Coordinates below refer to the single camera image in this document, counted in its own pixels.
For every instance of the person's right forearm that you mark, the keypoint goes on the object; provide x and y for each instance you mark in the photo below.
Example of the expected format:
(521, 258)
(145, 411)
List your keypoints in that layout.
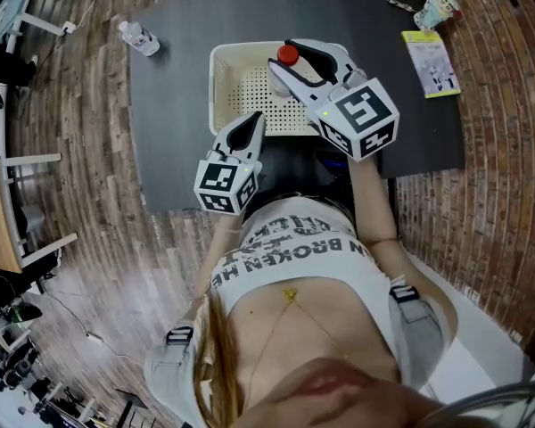
(370, 203)

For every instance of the white power strip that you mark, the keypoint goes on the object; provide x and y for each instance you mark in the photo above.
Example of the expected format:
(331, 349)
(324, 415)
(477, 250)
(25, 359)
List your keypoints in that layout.
(69, 27)

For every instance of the dark grey table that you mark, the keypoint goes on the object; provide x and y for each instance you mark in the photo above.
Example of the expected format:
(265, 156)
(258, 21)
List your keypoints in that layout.
(183, 105)

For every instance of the person's face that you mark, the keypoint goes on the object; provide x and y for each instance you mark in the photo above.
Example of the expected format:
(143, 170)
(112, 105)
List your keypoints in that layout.
(339, 399)

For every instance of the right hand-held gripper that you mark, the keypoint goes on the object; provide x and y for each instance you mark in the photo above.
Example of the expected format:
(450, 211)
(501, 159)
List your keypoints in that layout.
(365, 109)

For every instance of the person's neck and chest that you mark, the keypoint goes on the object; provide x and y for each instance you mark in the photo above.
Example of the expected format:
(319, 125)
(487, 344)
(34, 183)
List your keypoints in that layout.
(294, 341)

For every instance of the cream perforated plastic basket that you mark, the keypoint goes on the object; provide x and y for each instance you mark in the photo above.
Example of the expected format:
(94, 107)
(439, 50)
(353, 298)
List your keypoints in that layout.
(232, 105)

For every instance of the thin-rimmed eyeglasses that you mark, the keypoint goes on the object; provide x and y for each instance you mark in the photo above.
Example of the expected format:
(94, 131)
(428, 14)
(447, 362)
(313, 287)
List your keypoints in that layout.
(495, 392)

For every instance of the red-capped small bottle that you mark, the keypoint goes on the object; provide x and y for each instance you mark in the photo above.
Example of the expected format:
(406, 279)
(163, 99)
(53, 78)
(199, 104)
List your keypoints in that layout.
(287, 54)

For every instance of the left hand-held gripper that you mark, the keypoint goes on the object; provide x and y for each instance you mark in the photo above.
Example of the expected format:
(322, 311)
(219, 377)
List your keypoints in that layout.
(223, 181)

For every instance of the white flat panel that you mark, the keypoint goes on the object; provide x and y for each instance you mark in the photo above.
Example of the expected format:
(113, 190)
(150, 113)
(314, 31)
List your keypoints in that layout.
(472, 328)

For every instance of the white work table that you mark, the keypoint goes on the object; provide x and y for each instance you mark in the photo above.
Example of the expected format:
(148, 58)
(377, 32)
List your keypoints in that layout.
(9, 7)

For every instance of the yellow booklet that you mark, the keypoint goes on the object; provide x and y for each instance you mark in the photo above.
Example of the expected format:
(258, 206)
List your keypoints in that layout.
(432, 65)

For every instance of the person's white printed shirt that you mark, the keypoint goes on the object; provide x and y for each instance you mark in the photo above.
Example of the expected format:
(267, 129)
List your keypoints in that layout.
(294, 261)

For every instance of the black waist device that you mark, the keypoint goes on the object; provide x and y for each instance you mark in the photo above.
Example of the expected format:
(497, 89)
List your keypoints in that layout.
(334, 163)

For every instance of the clear plastic water bottle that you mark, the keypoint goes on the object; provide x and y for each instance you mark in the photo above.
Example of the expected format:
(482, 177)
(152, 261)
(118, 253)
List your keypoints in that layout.
(138, 38)

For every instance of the person's left forearm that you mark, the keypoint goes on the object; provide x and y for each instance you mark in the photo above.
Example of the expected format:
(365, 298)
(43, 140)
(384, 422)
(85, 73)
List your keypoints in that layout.
(218, 248)

